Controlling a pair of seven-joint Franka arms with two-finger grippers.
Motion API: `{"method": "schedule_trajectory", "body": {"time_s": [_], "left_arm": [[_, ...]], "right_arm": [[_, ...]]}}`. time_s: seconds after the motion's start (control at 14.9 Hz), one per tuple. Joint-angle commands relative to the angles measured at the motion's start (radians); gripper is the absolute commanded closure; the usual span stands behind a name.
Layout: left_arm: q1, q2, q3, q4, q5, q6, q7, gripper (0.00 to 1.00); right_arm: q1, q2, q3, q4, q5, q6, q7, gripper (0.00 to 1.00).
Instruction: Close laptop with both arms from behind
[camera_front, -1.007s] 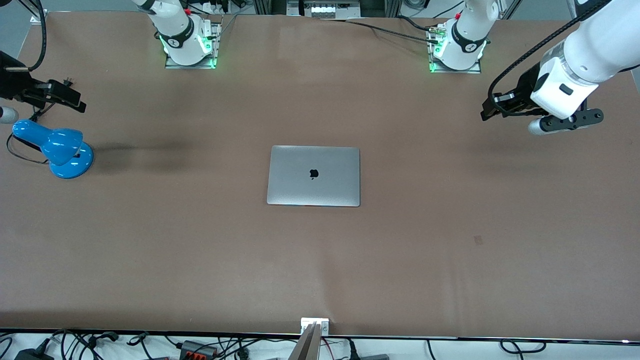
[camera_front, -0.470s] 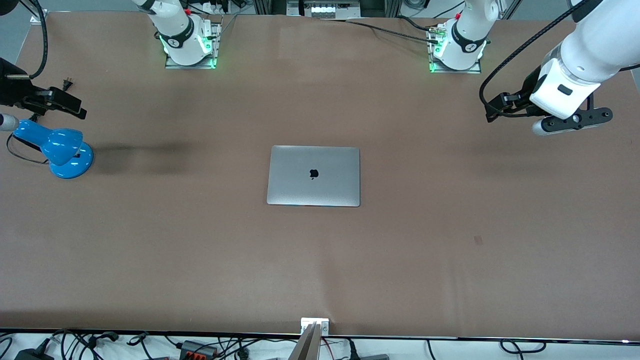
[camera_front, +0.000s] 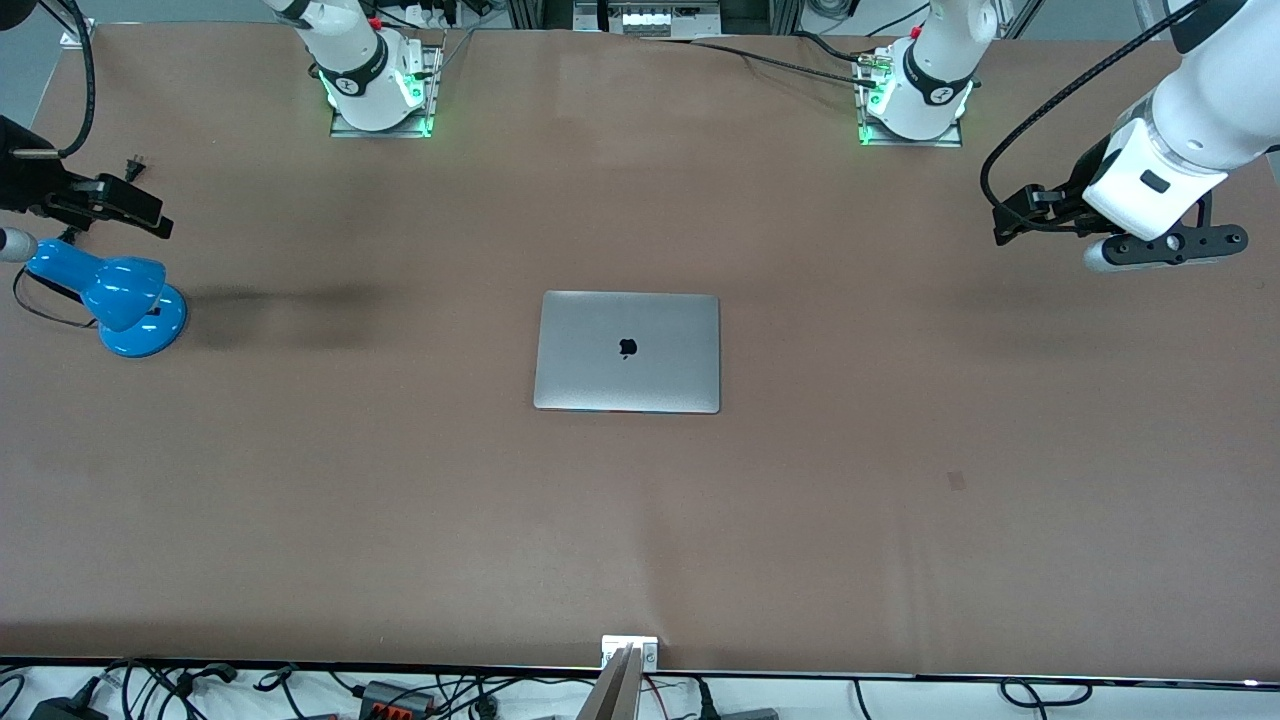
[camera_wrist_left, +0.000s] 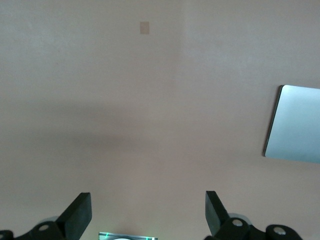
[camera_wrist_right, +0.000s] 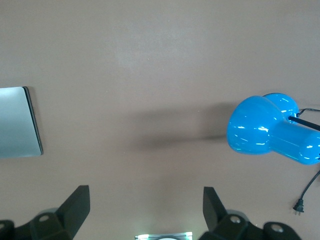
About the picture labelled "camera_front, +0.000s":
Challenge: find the black looped floor cable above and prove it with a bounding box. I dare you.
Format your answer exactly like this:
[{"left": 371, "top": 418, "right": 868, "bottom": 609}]
[{"left": 1000, "top": 677, "right": 1093, "bottom": 709}]

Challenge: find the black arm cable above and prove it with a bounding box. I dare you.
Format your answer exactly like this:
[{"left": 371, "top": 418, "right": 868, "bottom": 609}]
[
  {"left": 55, "top": 0, "right": 96, "bottom": 159},
  {"left": 980, "top": 0, "right": 1206, "bottom": 236}
]

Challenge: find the black power adapter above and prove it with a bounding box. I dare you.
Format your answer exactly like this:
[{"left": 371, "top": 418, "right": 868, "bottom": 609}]
[{"left": 28, "top": 695, "right": 109, "bottom": 720}]

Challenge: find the blue desk lamp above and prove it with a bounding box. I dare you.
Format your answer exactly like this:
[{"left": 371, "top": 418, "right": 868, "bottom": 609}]
[{"left": 24, "top": 238, "right": 189, "bottom": 359}]

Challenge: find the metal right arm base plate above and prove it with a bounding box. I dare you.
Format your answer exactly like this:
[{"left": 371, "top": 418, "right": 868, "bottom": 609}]
[{"left": 330, "top": 28, "right": 447, "bottom": 139}]

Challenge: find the grey power strip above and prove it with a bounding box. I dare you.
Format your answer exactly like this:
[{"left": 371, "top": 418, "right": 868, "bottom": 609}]
[{"left": 575, "top": 0, "right": 723, "bottom": 39}]

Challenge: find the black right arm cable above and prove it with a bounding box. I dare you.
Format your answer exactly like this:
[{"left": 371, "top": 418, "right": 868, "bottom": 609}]
[{"left": 55, "top": 0, "right": 96, "bottom": 159}]

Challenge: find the silver camera mount bracket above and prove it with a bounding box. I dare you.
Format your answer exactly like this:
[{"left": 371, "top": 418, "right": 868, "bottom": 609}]
[{"left": 575, "top": 634, "right": 661, "bottom": 720}]

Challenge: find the black orange connector block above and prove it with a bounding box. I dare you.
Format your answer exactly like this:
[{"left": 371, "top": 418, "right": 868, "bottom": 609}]
[{"left": 358, "top": 680, "right": 438, "bottom": 717}]

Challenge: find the silver laptop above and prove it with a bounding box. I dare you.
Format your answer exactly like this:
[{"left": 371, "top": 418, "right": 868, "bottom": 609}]
[{"left": 532, "top": 291, "right": 723, "bottom": 416}]

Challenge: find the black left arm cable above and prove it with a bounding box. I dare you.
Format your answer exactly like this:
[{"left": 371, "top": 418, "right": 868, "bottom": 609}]
[{"left": 980, "top": 0, "right": 1206, "bottom": 236}]

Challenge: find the black lamp power cord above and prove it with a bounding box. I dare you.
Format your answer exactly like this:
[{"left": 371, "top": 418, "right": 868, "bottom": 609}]
[{"left": 12, "top": 155, "right": 149, "bottom": 331}]

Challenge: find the black table cable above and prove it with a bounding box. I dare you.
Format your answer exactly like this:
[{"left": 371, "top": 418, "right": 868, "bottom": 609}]
[{"left": 640, "top": 30, "right": 881, "bottom": 89}]

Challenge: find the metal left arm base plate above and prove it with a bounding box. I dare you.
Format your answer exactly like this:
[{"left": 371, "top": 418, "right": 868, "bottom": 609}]
[{"left": 855, "top": 50, "right": 966, "bottom": 149}]

